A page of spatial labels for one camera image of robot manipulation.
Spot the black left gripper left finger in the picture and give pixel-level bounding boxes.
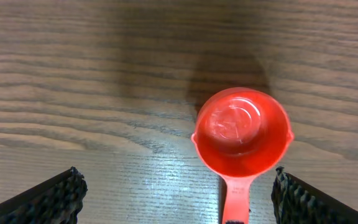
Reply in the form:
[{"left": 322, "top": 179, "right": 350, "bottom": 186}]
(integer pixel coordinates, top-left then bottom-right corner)
[{"left": 0, "top": 167, "right": 88, "bottom": 224}]

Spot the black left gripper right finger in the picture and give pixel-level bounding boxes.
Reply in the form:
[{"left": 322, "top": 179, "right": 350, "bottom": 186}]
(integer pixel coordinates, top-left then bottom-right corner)
[{"left": 271, "top": 167, "right": 358, "bottom": 224}]

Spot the red plastic measuring scoop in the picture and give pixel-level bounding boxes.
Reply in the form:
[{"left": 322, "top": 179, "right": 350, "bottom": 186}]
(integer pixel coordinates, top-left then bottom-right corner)
[{"left": 191, "top": 87, "right": 295, "bottom": 223}]

